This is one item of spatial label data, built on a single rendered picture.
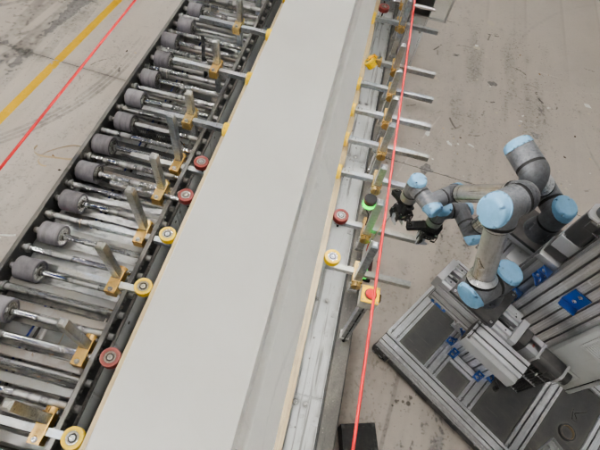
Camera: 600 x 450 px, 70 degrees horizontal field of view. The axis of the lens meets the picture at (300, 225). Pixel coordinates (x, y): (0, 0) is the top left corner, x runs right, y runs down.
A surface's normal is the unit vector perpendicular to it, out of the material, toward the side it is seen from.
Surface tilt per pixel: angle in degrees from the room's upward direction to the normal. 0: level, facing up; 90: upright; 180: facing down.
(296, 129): 0
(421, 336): 0
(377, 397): 0
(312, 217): 61
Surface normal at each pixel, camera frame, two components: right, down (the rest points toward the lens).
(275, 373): 0.90, -0.04
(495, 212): -0.88, 0.25
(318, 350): 0.11, -0.53
